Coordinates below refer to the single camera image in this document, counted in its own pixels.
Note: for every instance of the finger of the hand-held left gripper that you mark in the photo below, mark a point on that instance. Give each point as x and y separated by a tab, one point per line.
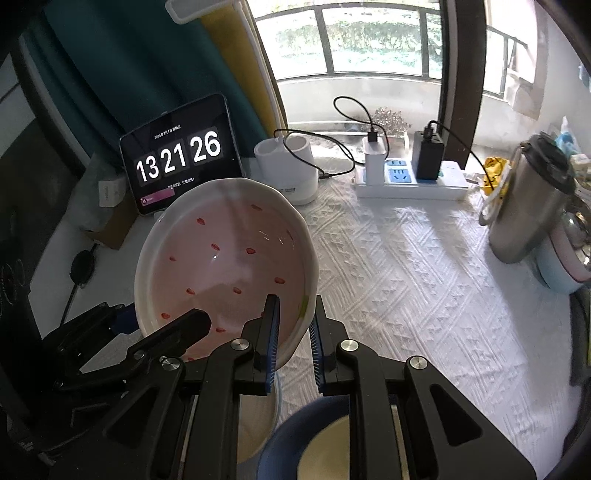
171	334
92	332

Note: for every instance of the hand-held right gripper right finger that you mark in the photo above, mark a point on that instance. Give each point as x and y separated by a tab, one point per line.
317	350

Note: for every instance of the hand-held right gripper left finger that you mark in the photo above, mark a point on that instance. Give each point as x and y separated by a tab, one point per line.
272	346

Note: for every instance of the cream plate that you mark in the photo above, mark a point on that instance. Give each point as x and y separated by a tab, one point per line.
254	424

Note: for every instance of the pink dotted bowl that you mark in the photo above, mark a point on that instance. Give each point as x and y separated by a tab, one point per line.
231	258

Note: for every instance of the dark blue bowl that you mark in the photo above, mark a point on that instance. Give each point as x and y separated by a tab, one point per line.
281	443

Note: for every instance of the cream bowl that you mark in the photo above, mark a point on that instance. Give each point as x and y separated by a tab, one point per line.
332	447

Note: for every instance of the white textured tablecloth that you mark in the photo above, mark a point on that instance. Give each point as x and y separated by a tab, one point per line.
415	286

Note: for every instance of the small white box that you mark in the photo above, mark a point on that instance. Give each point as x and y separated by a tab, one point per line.
111	193

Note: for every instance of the tablet with clock display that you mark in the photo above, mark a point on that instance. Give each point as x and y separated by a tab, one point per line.
180	152

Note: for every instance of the white power strip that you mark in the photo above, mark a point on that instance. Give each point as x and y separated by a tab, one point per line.
415	187

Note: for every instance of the black charger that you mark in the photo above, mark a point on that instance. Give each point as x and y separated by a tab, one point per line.
429	152

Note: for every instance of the light blue bowl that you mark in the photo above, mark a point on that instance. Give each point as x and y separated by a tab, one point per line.
554	274

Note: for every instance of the yellow packet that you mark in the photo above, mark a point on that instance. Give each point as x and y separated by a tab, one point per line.
495	173

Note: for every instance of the teal curtain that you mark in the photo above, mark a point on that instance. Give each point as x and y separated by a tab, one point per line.
115	78

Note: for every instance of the stainless steel tumbler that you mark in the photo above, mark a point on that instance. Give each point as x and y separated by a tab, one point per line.
526	203

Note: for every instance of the plain pink bowl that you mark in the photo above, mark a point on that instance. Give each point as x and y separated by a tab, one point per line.
561	251

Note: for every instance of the yellow curtain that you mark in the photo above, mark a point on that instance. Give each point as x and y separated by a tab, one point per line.
240	69

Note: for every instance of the balcony railing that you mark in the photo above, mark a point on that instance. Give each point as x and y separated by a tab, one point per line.
369	37

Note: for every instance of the white lamp head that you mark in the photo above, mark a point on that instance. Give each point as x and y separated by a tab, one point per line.
198	9

